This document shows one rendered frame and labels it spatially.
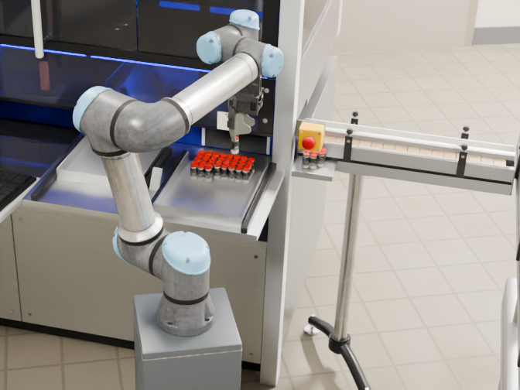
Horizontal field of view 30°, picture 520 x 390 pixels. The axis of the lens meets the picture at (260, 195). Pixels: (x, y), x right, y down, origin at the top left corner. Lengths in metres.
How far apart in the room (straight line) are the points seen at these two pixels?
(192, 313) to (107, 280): 1.05
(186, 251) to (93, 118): 0.42
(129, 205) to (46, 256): 1.17
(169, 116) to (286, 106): 0.85
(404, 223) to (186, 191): 1.83
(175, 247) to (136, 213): 0.13
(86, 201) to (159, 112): 0.78
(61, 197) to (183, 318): 0.64
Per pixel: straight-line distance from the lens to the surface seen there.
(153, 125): 2.13
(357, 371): 3.48
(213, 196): 2.87
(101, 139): 2.21
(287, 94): 2.92
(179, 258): 2.36
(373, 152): 3.08
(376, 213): 4.58
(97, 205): 2.84
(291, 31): 2.85
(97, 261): 3.43
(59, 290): 3.56
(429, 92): 5.92
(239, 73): 2.30
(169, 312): 2.46
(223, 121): 3.01
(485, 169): 3.08
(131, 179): 2.31
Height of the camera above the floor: 2.32
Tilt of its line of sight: 30 degrees down
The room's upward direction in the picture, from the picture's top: 3 degrees clockwise
